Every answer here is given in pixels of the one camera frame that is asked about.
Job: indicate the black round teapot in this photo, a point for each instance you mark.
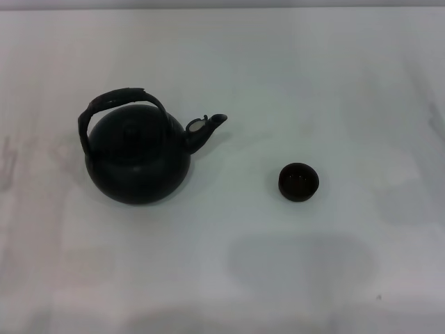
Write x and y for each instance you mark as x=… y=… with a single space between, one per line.
x=139 y=167

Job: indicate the small dark teacup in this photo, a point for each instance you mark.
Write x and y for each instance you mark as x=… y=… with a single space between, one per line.
x=298 y=184

